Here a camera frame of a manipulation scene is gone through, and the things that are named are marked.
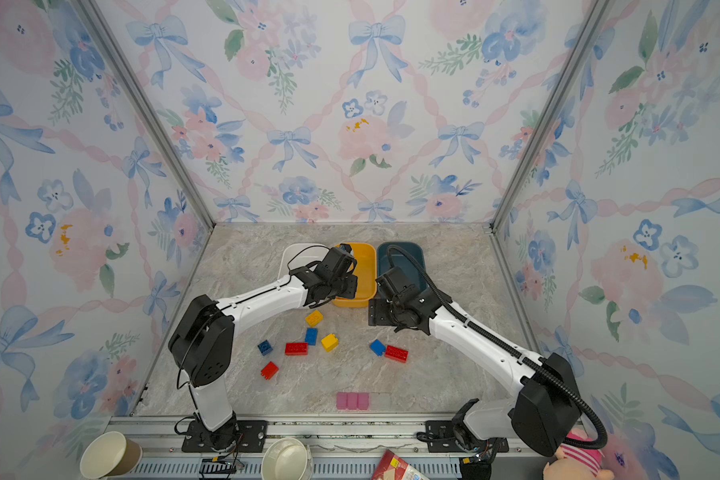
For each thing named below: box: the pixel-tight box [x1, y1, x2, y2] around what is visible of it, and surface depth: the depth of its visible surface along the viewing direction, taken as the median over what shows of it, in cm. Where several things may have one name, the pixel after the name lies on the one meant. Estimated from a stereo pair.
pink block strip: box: [336, 392, 370, 411], surface depth 81 cm
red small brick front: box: [260, 361, 279, 380], surface depth 85 cm
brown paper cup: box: [79, 431, 143, 480], surface depth 67 cm
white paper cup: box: [261, 437, 313, 480], surface depth 72 cm
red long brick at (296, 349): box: [285, 342, 309, 356], surface depth 89 cm
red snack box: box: [372, 449, 430, 480], surface depth 68 cm
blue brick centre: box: [305, 328, 319, 346], surface depth 92 cm
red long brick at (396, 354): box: [385, 345, 409, 363], surface depth 89 cm
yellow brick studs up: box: [305, 310, 324, 328], surface depth 95 cm
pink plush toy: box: [543, 428, 615, 480], surface depth 67 cm
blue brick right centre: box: [369, 339, 386, 357], surface depth 91 cm
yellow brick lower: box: [321, 334, 339, 352], surface depth 90 cm
